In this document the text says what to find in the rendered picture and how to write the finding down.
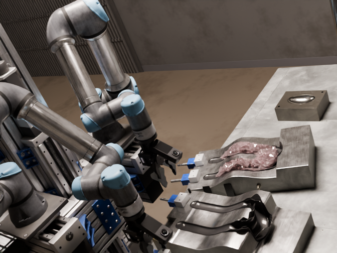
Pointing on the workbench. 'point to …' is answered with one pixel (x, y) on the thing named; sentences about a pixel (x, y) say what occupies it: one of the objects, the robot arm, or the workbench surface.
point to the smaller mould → (302, 106)
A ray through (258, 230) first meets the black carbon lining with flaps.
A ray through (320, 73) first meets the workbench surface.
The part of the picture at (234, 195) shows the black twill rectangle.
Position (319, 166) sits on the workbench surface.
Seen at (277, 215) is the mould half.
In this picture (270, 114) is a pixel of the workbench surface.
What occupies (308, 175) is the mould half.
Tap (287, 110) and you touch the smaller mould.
